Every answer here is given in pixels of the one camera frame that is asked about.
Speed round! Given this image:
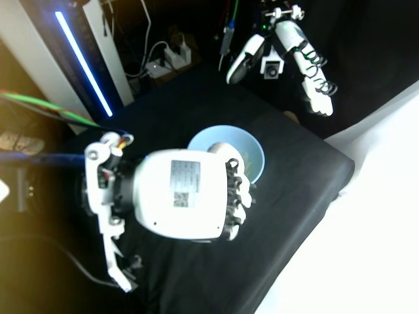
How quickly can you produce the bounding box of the black table cloth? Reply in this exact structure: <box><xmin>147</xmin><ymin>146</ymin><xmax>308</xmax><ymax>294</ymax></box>
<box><xmin>55</xmin><ymin>63</ymin><xmax>356</xmax><ymax>314</ymax></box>

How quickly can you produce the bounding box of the small white box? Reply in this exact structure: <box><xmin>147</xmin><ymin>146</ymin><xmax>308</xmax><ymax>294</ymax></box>
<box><xmin>145</xmin><ymin>60</ymin><xmax>173</xmax><ymax>79</ymax></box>

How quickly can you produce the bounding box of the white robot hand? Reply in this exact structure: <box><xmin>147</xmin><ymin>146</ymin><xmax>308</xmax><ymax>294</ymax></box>
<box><xmin>274</xmin><ymin>21</ymin><xmax>338</xmax><ymax>117</ymax></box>
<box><xmin>130</xmin><ymin>148</ymin><xmax>258</xmax><ymax>243</ymax></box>

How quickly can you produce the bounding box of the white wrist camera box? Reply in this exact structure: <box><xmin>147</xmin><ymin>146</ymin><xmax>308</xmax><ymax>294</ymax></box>
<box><xmin>260</xmin><ymin>56</ymin><xmax>284</xmax><ymax>80</ymax></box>

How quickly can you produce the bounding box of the pile of yellow beads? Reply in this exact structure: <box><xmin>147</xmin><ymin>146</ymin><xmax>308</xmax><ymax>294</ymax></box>
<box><xmin>242</xmin><ymin>148</ymin><xmax>261</xmax><ymax>176</ymax></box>

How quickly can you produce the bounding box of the light blue bowl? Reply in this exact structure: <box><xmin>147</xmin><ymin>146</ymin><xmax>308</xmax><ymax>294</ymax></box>
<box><xmin>188</xmin><ymin>125</ymin><xmax>266</xmax><ymax>186</ymax></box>

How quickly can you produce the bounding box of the white pillar with blue light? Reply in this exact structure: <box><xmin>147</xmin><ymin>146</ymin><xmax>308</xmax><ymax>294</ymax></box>
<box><xmin>0</xmin><ymin>0</ymin><xmax>135</xmax><ymax>135</ymax></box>

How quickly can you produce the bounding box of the grey hanging connector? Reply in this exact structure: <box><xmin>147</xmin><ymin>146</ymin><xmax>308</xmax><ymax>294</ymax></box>
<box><xmin>219</xmin><ymin>19</ymin><xmax>237</xmax><ymax>71</ymax></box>

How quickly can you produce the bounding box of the grey shoe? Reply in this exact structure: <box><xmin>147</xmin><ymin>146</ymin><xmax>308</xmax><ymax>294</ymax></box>
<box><xmin>0</xmin><ymin>130</ymin><xmax>45</xmax><ymax>156</ymax></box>

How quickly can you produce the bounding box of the white power strip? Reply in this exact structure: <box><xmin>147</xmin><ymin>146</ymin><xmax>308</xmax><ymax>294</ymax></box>
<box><xmin>163</xmin><ymin>32</ymin><xmax>193</xmax><ymax>70</ymax></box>

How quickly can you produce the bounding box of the white cable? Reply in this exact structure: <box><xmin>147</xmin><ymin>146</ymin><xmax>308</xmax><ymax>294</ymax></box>
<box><xmin>124</xmin><ymin>0</ymin><xmax>171</xmax><ymax>79</ymax></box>

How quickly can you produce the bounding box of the blue cable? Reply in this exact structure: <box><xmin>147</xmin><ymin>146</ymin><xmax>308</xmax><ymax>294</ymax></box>
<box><xmin>0</xmin><ymin>152</ymin><xmax>88</xmax><ymax>166</ymax></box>

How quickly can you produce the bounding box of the white backdrop sheet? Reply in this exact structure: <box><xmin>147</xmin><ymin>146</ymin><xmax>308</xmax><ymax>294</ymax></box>
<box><xmin>255</xmin><ymin>81</ymin><xmax>419</xmax><ymax>314</ymax></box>

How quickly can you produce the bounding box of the green and red cable bundle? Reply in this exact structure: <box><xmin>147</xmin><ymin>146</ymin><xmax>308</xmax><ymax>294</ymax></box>
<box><xmin>0</xmin><ymin>90</ymin><xmax>134</xmax><ymax>138</ymax></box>

